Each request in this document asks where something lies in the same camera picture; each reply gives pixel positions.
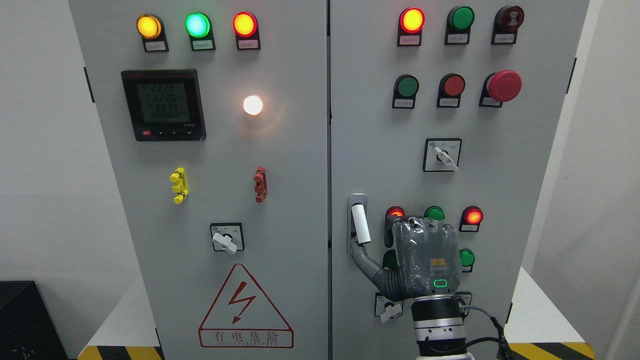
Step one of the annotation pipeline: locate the silver door handle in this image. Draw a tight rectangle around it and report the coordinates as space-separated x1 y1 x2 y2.
347 193 371 256

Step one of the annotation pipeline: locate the grey left cabinet door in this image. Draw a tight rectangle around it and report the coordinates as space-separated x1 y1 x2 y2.
69 0 329 360

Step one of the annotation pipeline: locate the grey cabinet door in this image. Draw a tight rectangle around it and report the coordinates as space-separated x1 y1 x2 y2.
329 0 590 360
69 0 329 360

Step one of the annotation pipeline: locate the grey right cabinet door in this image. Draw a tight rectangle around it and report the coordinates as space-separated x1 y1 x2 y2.
329 0 590 360

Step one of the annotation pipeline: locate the red-orange indicator lamp left door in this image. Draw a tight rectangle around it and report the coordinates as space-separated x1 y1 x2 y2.
232 11 261 51

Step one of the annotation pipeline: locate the red lit lamp middle left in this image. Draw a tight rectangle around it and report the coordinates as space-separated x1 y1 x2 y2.
385 206 405 223

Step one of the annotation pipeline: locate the red lit lamp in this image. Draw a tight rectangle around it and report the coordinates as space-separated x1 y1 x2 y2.
458 205 484 233
397 7 426 47
385 206 405 223

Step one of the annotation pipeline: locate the white lit indicator lamp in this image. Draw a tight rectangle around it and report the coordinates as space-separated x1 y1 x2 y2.
242 95 265 116

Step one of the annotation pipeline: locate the green push button lower left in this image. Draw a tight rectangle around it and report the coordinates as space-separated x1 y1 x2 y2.
382 249 399 270

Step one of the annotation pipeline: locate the green lamp middle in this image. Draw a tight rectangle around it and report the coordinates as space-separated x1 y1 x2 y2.
423 205 446 221

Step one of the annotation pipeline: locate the green push button upper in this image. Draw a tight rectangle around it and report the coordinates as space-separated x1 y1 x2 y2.
391 74 419 109

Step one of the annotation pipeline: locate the red lit lamp middle right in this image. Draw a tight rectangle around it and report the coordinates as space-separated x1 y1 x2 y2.
458 205 484 233

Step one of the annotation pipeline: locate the red electric hazard warning sticker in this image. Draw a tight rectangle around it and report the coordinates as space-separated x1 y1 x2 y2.
198 263 294 349

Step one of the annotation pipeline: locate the red push button upper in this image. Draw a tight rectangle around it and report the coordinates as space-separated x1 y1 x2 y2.
436 73 466 109

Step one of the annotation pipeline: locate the black digital power meter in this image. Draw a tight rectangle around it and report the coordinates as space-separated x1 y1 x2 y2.
121 68 207 142

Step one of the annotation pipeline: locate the red lit lamp top right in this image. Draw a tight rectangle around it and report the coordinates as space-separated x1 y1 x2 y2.
397 7 426 47

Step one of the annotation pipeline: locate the green lit indicator lamp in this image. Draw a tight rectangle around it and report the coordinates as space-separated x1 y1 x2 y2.
185 12 216 51

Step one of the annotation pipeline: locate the red mushroom emergency stop button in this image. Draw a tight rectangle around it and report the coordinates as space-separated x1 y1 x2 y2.
478 69 522 109

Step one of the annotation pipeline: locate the green lamp top right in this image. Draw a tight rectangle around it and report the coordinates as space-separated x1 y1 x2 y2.
445 6 475 46

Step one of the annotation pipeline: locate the yellow indicator lamp top left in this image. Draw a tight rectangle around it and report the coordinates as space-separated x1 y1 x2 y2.
135 13 169 53

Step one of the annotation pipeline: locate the dark red buzzer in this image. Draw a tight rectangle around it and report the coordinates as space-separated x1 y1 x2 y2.
491 6 525 45

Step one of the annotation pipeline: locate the white platform with hazard stripes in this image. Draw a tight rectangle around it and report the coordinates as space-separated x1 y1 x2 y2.
78 268 585 360

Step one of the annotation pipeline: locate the black box bottom left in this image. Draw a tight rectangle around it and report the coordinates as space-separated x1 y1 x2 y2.
0 280 67 360

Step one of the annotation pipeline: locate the left door rotary selector switch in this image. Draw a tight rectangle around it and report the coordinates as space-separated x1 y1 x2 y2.
209 222 245 255

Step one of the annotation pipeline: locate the upper right rotary selector switch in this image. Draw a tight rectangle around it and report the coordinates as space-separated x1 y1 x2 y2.
422 137 462 173

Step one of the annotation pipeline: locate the lower white rotary selector switch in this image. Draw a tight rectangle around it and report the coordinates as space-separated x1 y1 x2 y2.
374 292 403 324

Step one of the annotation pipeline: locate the black knob selector switch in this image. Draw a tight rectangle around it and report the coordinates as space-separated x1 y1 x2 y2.
454 291 473 319

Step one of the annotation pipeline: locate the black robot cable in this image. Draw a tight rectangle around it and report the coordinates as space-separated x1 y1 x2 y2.
425 304 512 360

